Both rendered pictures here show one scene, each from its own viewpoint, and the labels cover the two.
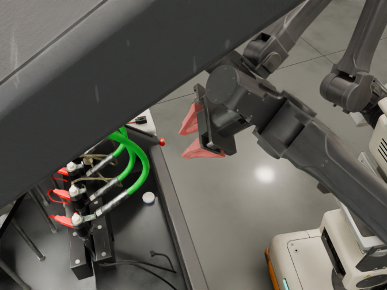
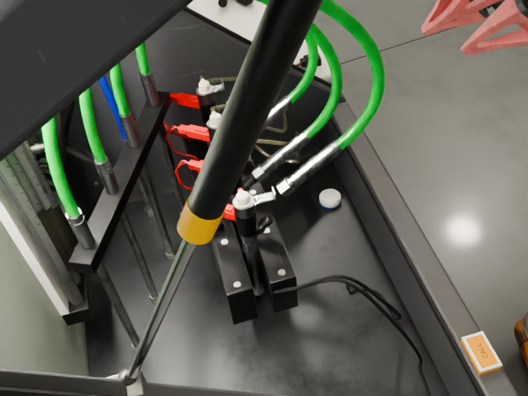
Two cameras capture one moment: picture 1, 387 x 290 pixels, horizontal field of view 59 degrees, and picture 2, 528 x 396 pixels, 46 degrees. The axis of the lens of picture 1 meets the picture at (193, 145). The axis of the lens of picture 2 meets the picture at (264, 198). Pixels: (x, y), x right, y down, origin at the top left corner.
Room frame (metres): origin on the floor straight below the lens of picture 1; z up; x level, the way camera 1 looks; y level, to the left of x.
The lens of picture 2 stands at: (-0.12, 0.17, 1.69)
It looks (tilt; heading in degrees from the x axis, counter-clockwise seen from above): 48 degrees down; 7
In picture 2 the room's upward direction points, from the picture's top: 7 degrees counter-clockwise
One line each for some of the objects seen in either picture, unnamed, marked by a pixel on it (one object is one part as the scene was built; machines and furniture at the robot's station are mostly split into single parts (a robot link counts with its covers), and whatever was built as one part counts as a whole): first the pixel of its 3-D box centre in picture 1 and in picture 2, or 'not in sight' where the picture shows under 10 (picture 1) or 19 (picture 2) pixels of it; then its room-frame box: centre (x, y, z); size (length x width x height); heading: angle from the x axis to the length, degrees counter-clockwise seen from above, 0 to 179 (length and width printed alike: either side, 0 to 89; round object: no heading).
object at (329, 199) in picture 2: (148, 197); (330, 198); (0.62, 0.15, 0.84); 0.04 x 0.04 x 0.01
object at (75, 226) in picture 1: (91, 239); (258, 247); (0.39, 0.26, 1.00); 0.05 x 0.03 x 0.21; 108
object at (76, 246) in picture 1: (90, 218); (238, 227); (0.51, 0.30, 0.91); 0.34 x 0.10 x 0.15; 18
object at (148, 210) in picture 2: (37, 186); (139, 177); (0.61, 0.48, 0.93); 0.02 x 0.02 x 0.19; 18
